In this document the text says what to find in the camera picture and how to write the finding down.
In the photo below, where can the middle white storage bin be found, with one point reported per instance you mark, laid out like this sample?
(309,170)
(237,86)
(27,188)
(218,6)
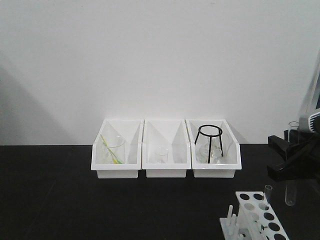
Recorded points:
(173,135)

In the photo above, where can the small glass beaker middle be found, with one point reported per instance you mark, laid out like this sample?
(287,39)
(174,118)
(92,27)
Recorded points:
(161,155)

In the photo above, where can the clear glass test tube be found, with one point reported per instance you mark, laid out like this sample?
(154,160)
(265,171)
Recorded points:
(291,185)

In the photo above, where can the white storage bin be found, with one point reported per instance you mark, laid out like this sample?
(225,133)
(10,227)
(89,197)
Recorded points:
(132,132)
(173,135)
(227,166)

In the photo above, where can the yellow green stirring stick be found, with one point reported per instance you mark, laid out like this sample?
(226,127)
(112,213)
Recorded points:
(114,158)

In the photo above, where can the glass beaker left bin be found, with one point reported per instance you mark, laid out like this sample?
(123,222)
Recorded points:
(117,145)

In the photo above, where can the right white storage bin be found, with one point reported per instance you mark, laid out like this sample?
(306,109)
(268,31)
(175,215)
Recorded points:
(227,166)

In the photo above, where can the black wire tripod stand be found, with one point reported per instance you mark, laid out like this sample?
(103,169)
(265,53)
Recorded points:
(213,134)

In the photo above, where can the left white storage bin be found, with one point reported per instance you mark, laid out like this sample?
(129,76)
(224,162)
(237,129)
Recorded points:
(132,132)

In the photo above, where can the glassware in right bin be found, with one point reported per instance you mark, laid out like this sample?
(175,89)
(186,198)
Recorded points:
(209,154)

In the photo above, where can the white test tube rack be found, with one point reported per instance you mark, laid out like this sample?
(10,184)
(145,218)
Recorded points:
(255,220)

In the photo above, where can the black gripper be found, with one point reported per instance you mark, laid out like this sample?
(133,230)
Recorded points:
(297,164)

